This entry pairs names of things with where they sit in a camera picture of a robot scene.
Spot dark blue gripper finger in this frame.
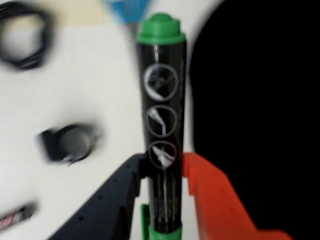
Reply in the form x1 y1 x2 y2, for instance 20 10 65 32
47 152 149 240

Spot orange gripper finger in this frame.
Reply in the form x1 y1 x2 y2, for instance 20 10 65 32
182 151 293 240

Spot green and black marker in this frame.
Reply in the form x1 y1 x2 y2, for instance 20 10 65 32
135 12 188 240

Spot black fabric bag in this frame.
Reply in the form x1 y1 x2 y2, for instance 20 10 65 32
189 0 320 240

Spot black battery with red print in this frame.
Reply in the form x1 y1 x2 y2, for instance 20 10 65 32
0 203 36 231

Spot beige masking tape piece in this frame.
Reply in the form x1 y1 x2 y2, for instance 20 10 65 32
48 0 116 26

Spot coiled black usb cable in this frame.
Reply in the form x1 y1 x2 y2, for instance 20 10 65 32
0 1 55 73

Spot blue handled scissors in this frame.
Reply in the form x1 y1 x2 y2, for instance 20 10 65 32
106 0 152 27

